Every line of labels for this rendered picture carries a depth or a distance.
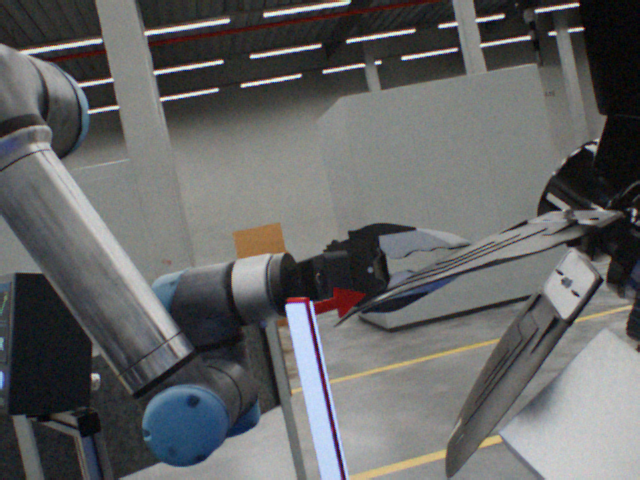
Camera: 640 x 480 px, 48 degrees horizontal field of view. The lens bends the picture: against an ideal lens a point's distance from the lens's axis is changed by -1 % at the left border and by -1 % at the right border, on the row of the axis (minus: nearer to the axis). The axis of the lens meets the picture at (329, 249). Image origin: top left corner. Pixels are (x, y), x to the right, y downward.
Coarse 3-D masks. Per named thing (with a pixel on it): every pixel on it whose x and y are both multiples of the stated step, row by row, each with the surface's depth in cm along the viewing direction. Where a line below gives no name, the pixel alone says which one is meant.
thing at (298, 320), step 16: (288, 304) 54; (304, 320) 52; (304, 336) 53; (304, 352) 53; (304, 368) 54; (304, 384) 54; (320, 384) 53; (320, 400) 53; (320, 416) 53; (320, 432) 53; (320, 448) 54; (320, 464) 54; (336, 464) 53
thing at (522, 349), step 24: (528, 312) 88; (552, 312) 83; (504, 336) 93; (528, 336) 85; (552, 336) 81; (504, 360) 88; (528, 360) 82; (480, 384) 92; (504, 384) 85; (480, 408) 87; (504, 408) 82; (456, 432) 91; (480, 432) 83; (456, 456) 85
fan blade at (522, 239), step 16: (528, 224) 74; (544, 224) 72; (560, 224) 69; (576, 224) 69; (592, 224) 69; (480, 240) 75; (496, 240) 69; (512, 240) 67; (528, 240) 66; (544, 240) 64; (560, 240) 63; (448, 256) 73; (464, 256) 66; (480, 256) 63; (496, 256) 60; (512, 256) 57; (528, 256) 57; (416, 272) 70; (432, 272) 62; (448, 272) 56; (464, 272) 53; (400, 288) 60; (416, 288) 57; (368, 304) 62
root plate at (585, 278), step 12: (576, 252) 85; (564, 264) 86; (576, 264) 84; (588, 264) 81; (552, 276) 87; (564, 276) 85; (576, 276) 83; (588, 276) 80; (552, 288) 86; (564, 288) 84; (576, 288) 81; (588, 288) 79; (552, 300) 85; (564, 300) 83; (576, 300) 80; (564, 312) 82; (576, 312) 80
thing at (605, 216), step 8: (544, 216) 78; (552, 216) 78; (560, 216) 77; (576, 216) 75; (584, 216) 74; (592, 216) 74; (600, 216) 73; (608, 216) 72; (616, 216) 72; (600, 224) 70
